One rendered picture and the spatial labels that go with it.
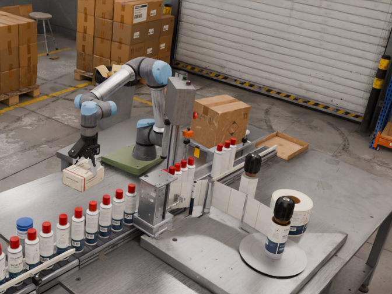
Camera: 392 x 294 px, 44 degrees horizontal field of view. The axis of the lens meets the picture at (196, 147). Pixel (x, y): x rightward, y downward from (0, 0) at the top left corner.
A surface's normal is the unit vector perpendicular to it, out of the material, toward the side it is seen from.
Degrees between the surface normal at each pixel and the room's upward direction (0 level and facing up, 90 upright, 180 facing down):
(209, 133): 90
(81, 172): 0
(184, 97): 90
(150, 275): 0
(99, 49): 90
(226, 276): 0
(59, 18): 90
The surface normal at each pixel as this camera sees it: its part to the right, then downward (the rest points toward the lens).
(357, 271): 0.12, -0.90
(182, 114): 0.28, 0.45
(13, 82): 0.89, 0.29
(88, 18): -0.41, 0.33
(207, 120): -0.74, 0.20
